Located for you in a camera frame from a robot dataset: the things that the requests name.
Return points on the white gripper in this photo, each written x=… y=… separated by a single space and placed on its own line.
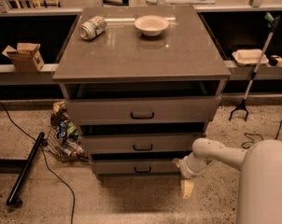
x=186 y=169

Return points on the grey drawer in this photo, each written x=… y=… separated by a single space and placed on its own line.
x=134 y=111
x=134 y=167
x=160 y=142

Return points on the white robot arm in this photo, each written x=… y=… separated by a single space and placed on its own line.
x=260 y=180

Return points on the grey drawer cabinet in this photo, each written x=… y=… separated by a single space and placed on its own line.
x=122 y=63

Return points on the white takeout container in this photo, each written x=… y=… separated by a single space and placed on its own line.
x=245 y=57

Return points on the yellow tape measure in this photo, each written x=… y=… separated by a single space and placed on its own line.
x=275 y=60

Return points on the white paper bowl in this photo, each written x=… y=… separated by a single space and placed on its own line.
x=151 y=25

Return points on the black metal tube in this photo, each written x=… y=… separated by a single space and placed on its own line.
x=13 y=198

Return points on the crushed soda can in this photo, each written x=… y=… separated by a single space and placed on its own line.
x=92 y=27

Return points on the reacher grabber tool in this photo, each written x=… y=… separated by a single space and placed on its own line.
x=272 y=25

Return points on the small cardboard box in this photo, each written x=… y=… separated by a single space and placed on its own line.
x=26 y=57

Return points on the wire basket with trash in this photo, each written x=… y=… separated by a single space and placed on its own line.
x=62 y=141

